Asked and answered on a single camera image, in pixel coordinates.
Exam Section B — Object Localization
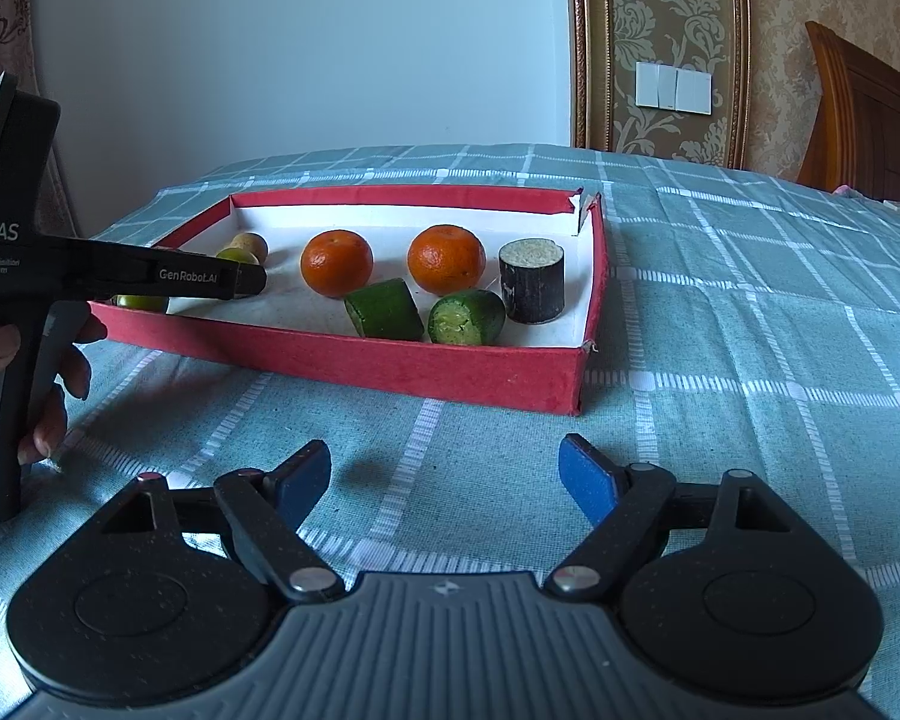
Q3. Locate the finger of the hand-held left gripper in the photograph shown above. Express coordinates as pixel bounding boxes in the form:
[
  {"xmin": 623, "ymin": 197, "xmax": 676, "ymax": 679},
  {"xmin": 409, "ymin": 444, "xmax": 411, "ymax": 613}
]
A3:
[{"xmin": 221, "ymin": 264, "xmax": 269, "ymax": 299}]

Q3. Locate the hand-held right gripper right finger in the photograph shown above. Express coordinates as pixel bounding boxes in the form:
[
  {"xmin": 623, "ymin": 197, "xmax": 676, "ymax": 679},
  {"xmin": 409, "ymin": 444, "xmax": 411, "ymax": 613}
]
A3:
[{"xmin": 544, "ymin": 433, "xmax": 796, "ymax": 602}]

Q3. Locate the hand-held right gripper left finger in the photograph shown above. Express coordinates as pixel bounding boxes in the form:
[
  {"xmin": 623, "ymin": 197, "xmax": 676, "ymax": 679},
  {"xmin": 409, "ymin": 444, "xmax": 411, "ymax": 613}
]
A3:
[{"xmin": 101, "ymin": 439, "xmax": 346, "ymax": 602}]

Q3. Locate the brown longan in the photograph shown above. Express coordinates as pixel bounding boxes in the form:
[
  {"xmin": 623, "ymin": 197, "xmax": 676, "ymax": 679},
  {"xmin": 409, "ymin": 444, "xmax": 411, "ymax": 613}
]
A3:
[{"xmin": 221, "ymin": 231, "xmax": 269, "ymax": 267}]

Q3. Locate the orange mandarin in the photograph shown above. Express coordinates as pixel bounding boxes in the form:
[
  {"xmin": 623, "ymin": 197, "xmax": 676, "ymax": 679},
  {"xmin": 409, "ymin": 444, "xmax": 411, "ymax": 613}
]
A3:
[
  {"xmin": 408, "ymin": 224, "xmax": 487, "ymax": 296},
  {"xmin": 301, "ymin": 230, "xmax": 374, "ymax": 299}
]

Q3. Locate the red cardboard box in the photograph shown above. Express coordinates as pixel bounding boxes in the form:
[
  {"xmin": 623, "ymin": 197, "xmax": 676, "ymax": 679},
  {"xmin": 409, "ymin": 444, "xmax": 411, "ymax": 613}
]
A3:
[{"xmin": 90, "ymin": 184, "xmax": 610, "ymax": 416}]

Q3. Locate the large green cucumber piece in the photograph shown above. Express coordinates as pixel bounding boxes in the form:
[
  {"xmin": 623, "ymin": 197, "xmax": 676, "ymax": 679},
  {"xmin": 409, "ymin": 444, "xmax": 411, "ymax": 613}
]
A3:
[{"xmin": 344, "ymin": 277, "xmax": 426, "ymax": 342}]

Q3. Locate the small green cucumber piece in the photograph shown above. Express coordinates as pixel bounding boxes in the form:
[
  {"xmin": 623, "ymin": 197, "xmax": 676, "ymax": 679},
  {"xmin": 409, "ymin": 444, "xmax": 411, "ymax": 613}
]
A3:
[{"xmin": 427, "ymin": 289, "xmax": 506, "ymax": 347}]

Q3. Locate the person's left hand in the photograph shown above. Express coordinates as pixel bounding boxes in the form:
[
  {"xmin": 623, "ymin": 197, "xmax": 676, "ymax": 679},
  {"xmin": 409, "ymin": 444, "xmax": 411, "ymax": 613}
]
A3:
[{"xmin": 0, "ymin": 311, "xmax": 110, "ymax": 466}]

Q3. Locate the teal checked tablecloth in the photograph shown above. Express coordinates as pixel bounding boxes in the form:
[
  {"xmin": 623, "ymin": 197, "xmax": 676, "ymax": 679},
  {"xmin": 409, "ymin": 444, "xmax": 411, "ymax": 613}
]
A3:
[{"xmin": 0, "ymin": 142, "xmax": 900, "ymax": 691}]

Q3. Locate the patterned curtain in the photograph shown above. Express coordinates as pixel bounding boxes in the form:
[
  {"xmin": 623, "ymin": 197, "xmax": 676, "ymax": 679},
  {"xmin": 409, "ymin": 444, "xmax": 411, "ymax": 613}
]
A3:
[{"xmin": 0, "ymin": 0, "xmax": 83, "ymax": 241}]

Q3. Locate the wooden headboard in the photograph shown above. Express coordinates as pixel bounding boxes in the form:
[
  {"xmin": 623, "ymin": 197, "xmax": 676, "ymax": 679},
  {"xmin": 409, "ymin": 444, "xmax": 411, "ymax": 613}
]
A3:
[{"xmin": 795, "ymin": 21, "xmax": 900, "ymax": 203}]

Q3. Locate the gold framed wallpaper panel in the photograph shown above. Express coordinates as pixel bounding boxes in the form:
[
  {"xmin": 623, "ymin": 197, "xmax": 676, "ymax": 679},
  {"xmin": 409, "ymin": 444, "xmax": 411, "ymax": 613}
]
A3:
[{"xmin": 566, "ymin": 0, "xmax": 751, "ymax": 166}]

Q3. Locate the white wall switch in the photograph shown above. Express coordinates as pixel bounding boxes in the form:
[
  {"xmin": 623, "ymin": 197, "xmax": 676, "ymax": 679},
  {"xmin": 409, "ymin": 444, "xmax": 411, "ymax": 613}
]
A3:
[{"xmin": 635, "ymin": 61, "xmax": 713, "ymax": 115}]

